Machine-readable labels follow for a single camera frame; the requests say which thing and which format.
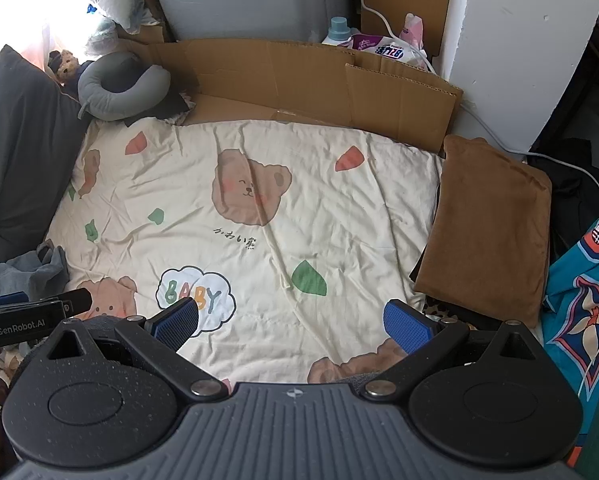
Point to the dark grey pillow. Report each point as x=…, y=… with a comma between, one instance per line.
x=24, y=160

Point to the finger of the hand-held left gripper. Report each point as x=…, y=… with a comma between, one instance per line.
x=76, y=302
x=6, y=300

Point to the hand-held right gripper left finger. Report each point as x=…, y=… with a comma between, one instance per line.
x=177, y=321

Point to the flat brown cardboard sheet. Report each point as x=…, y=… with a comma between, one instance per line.
x=289, y=80

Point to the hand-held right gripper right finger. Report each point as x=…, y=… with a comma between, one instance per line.
x=404, y=325

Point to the white detergent bottle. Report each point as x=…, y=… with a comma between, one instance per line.
x=337, y=32

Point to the black clothing pile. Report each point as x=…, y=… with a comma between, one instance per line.
x=574, y=195

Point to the black cloth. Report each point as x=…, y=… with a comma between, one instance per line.
x=164, y=107

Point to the brown folded garment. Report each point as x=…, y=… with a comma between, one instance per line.
x=489, y=230

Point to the bear print blanket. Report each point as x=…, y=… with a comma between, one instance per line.
x=279, y=240

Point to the blue denim jeans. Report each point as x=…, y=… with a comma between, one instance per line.
x=34, y=272

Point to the teal patterned cloth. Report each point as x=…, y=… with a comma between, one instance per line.
x=579, y=310

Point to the brown teddy bear toy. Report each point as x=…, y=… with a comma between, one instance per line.
x=69, y=65

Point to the leopard print cloth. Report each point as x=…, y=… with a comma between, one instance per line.
x=444, y=310

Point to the printed plastic bag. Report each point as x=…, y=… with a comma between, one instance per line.
x=389, y=47

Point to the grey plush elephant toy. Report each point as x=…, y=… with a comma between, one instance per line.
x=114, y=100

